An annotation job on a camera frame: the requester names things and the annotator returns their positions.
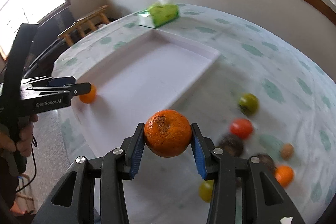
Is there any small orange citrus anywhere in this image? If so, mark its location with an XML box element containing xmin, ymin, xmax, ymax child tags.
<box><xmin>79</xmin><ymin>84</ymin><xmax>96</xmax><ymax>104</ymax></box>

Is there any wrinkled dark passionfruit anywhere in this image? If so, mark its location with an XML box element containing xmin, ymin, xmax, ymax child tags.
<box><xmin>218</xmin><ymin>134</ymin><xmax>244</xmax><ymax>157</ymax></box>
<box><xmin>256</xmin><ymin>153</ymin><xmax>276</xmax><ymax>174</ymax></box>

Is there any green tomato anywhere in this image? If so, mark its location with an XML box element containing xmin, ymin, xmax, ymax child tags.
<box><xmin>238</xmin><ymin>93</ymin><xmax>259</xmax><ymax>116</ymax></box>
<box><xmin>198</xmin><ymin>180</ymin><xmax>214</xmax><ymax>203</ymax></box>

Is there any red tomato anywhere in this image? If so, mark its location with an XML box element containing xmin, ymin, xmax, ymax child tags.
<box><xmin>230</xmin><ymin>118</ymin><xmax>254</xmax><ymax>139</ymax></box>

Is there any large orange mandarin front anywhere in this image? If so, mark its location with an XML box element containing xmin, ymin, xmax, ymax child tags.
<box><xmin>144</xmin><ymin>110</ymin><xmax>192</xmax><ymax>157</ymax></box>

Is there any large orange mandarin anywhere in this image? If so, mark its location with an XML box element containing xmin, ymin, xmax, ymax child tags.
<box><xmin>144</xmin><ymin>110</ymin><xmax>192</xmax><ymax>157</ymax></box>
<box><xmin>274</xmin><ymin>165</ymin><xmax>294</xmax><ymax>188</ymax></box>

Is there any brown kiwi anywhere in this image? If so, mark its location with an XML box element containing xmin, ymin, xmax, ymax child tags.
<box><xmin>280</xmin><ymin>143</ymin><xmax>294</xmax><ymax>161</ymax></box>

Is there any person left hand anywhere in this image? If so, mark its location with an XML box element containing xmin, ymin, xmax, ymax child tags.
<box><xmin>0</xmin><ymin>114</ymin><xmax>38</xmax><ymax>157</ymax></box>

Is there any white rectangular tray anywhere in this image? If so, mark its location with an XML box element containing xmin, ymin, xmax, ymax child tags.
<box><xmin>71</xmin><ymin>30</ymin><xmax>221</xmax><ymax>157</ymax></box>

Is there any wooden chair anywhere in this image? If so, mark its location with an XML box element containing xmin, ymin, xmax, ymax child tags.
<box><xmin>58</xmin><ymin>5</ymin><xmax>110</xmax><ymax>47</ymax></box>

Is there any cloud print tablecloth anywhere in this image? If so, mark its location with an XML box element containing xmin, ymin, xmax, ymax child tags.
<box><xmin>52</xmin><ymin>4</ymin><xmax>335</xmax><ymax>223</ymax></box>

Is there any green tissue box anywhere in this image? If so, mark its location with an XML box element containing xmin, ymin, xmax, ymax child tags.
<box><xmin>137</xmin><ymin>0</ymin><xmax>179</xmax><ymax>28</ymax></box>

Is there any black cable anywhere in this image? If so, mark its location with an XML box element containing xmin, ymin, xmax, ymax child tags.
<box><xmin>14</xmin><ymin>134</ymin><xmax>38</xmax><ymax>195</ymax></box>

